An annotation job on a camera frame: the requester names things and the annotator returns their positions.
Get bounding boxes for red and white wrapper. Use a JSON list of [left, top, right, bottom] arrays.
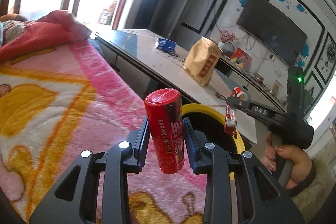
[[224, 103, 238, 139]]

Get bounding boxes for red cylindrical snack can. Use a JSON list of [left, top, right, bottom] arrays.
[[144, 88, 185, 174]]

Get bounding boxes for yellow rimmed black trash bin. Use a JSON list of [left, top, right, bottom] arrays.
[[182, 103, 245, 174]]

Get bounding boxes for person's right hand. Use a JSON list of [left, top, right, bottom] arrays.
[[262, 134, 313, 190]]

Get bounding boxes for red paper cup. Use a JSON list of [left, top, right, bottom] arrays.
[[231, 87, 248, 101]]

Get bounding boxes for tv cabinet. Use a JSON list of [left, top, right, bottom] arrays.
[[215, 58, 286, 112]]

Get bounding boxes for brown paper bag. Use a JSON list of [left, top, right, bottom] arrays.
[[182, 37, 223, 86]]

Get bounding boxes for white vase red flowers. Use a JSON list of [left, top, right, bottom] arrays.
[[218, 29, 238, 57]]

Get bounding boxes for coffee table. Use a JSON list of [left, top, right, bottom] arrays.
[[94, 28, 259, 144]]

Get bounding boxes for blue tissue packet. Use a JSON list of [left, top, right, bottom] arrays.
[[155, 38, 177, 53]]

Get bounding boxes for pink cartoon blanket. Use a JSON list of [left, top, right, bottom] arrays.
[[1, 42, 206, 223]]

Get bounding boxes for red quilt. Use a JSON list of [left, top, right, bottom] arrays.
[[1, 10, 91, 63]]

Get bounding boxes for colourful picture frame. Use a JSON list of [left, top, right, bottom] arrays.
[[230, 48, 252, 71]]

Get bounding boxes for wall mounted television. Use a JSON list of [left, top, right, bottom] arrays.
[[237, 0, 307, 65]]

